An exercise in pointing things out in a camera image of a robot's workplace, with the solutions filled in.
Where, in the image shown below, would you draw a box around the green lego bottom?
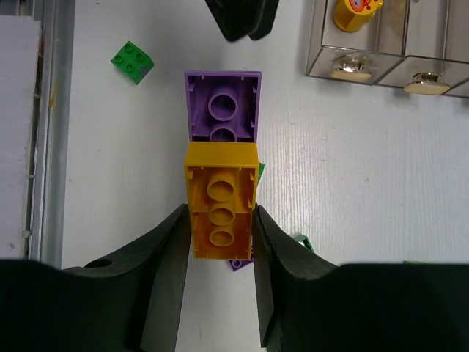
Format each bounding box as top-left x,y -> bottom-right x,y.
111,41 -> 154,85

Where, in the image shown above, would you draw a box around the clear container middle row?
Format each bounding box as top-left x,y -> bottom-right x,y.
379,1 -> 468,98

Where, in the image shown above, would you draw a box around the aluminium table rail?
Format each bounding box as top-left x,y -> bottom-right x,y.
26,1 -> 75,268

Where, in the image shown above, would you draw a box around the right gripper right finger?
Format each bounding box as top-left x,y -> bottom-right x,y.
252,205 -> 336,348

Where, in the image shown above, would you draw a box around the clear container front row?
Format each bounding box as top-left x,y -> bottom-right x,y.
306,1 -> 406,85

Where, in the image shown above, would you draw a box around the yellow rounded lego piece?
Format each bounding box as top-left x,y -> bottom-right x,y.
333,0 -> 383,32

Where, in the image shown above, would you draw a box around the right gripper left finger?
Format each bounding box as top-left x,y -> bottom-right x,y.
62,204 -> 191,351

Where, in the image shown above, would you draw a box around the purple long lego brick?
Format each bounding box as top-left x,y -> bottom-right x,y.
229,259 -> 254,272

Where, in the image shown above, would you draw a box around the green lego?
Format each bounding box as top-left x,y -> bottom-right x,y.
294,235 -> 314,253
255,162 -> 265,194
111,41 -> 154,85

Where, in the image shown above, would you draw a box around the clear container row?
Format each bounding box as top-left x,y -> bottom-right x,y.
306,1 -> 406,85
379,1 -> 468,98

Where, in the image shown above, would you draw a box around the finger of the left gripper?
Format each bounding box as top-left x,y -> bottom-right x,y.
248,0 -> 279,40
205,0 -> 267,42

